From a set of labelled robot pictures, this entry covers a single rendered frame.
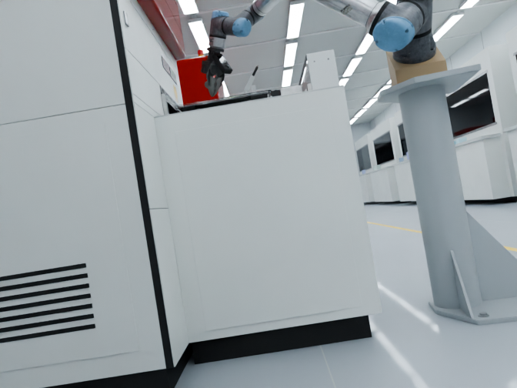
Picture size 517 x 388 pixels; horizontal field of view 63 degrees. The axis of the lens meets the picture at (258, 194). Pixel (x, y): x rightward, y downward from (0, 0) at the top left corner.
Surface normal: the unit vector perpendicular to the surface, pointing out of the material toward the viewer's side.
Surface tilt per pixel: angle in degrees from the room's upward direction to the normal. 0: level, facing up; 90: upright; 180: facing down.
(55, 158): 90
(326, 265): 90
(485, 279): 90
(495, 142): 90
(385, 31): 131
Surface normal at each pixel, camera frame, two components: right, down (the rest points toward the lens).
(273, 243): -0.03, -0.03
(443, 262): -0.59, 0.07
